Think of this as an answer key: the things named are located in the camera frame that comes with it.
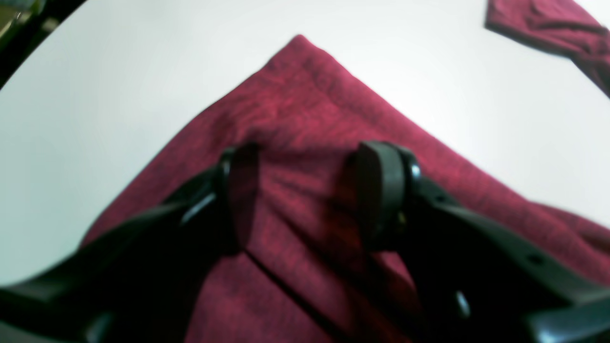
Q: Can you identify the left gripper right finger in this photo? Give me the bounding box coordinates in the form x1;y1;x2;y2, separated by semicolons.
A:
356;141;610;343

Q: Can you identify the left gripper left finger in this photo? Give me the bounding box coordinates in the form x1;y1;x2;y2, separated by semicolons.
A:
1;143;260;343

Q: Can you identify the dark red t-shirt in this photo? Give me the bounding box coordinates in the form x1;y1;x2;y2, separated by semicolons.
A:
79;0;610;343

